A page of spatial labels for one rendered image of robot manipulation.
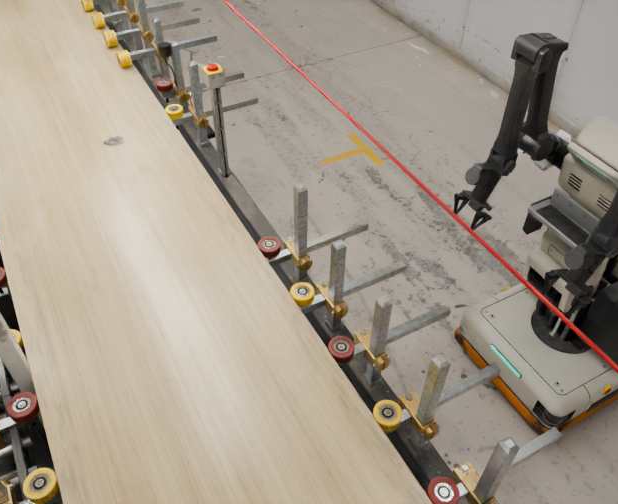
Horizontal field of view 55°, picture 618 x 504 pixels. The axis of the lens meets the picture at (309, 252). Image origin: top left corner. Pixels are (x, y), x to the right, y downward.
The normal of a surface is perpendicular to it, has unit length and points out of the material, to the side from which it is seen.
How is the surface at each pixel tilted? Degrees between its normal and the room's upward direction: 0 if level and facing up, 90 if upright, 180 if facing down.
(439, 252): 0
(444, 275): 0
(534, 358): 0
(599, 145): 42
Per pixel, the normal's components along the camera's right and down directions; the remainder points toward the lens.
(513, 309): 0.01, -0.70
